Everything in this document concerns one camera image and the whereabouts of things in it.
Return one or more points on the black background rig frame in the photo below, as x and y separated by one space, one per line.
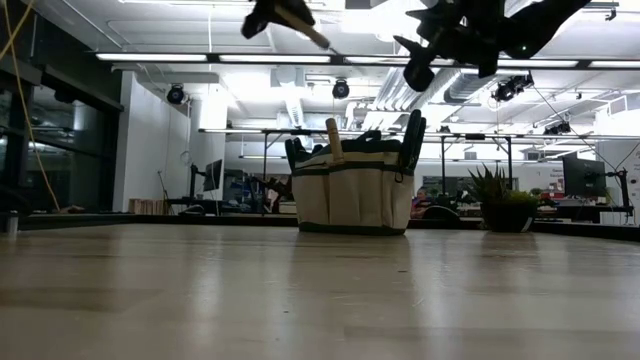
250 131

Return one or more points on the small silver can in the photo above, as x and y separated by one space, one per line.
11 223

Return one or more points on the black monitor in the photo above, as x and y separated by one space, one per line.
584 177
214 175

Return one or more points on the person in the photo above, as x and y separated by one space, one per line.
421 202
274 197

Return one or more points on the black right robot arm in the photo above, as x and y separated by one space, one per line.
540 25

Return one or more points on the overhead LED light bar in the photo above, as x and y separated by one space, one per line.
337 60

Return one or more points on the potted succulent plant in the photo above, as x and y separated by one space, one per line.
505 217

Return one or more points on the black ceiling camera cluster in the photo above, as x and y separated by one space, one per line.
510 89
557 128

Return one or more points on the black round ceiling speaker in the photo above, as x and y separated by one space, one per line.
175 94
341 89

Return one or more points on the wooden crate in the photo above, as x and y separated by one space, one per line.
145 206

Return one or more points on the beige green gardening bag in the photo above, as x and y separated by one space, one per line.
355 200

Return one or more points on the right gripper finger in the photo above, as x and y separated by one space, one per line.
427 16
412 46

